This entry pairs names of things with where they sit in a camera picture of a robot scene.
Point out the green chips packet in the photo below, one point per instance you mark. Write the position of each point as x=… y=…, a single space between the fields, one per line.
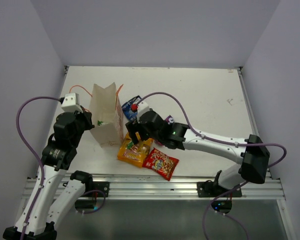
x=100 y=123

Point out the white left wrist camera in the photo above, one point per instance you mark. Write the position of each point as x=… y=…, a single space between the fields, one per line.
x=71 y=103

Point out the black left base bracket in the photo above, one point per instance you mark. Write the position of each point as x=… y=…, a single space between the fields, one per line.
x=102 y=186

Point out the aluminium mounting rail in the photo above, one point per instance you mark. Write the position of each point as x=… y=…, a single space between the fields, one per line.
x=154 y=187

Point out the black base bracket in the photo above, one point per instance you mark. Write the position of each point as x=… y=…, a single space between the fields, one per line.
x=209 y=189
x=102 y=186

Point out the purple Fox's candy packet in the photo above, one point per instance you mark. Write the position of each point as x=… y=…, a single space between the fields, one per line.
x=170 y=120

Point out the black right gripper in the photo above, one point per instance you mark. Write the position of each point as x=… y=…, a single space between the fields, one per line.
x=133 y=126

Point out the black right base bracket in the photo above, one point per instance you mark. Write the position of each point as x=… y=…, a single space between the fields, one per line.
x=209 y=189

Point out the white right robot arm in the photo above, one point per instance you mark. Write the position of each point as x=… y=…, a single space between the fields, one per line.
x=249 y=155

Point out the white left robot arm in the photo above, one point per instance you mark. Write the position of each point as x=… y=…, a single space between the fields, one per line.
x=42 y=213

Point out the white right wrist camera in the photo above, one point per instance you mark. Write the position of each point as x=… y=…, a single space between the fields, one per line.
x=139 y=109

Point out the blue snack packet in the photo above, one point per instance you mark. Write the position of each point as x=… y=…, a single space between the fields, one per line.
x=127 y=108

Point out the white paper bag orange handles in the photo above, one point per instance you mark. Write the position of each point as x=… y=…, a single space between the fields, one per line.
x=105 y=106

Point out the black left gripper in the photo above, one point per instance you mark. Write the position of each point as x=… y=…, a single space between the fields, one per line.
x=87 y=116

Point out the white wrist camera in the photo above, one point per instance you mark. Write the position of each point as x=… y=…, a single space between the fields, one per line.
x=71 y=103
x=139 y=109

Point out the red snack packet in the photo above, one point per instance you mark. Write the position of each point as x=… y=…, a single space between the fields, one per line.
x=161 y=163

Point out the orange yellow snack packet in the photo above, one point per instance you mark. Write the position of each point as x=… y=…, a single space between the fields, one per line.
x=134 y=154

